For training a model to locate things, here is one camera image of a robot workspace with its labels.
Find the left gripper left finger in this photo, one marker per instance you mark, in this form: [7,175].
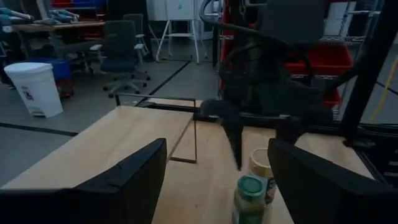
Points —
[93,202]

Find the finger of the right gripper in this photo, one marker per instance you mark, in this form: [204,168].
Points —
[289,130]
[231,124]

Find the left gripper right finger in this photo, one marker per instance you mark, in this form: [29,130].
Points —
[335,199]

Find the furikake seasoning jar tan lid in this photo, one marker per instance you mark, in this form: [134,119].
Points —
[259,161]

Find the green lid spice jar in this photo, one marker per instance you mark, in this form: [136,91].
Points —
[250,205]

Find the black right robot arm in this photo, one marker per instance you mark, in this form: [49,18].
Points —
[292,21]

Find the red storage bin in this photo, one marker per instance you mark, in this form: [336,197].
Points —
[326,59]
[62,3]
[332,98]
[65,88]

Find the white whiteboard on stand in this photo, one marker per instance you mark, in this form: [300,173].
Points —
[180,9]

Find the white trash bin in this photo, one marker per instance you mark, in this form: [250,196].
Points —
[34,90]

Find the blue storage bin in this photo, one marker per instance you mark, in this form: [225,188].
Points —
[88,3]
[60,70]

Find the dark office chair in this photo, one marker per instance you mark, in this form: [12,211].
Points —
[119,46]

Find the grey office chair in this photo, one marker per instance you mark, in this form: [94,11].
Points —
[133,23]

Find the wooden background table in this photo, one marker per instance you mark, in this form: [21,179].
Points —
[62,26]

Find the wooden shelf black metal frame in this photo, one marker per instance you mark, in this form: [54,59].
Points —
[109,140]

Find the black aluminium rig frame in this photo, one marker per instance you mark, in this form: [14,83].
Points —
[367,77]

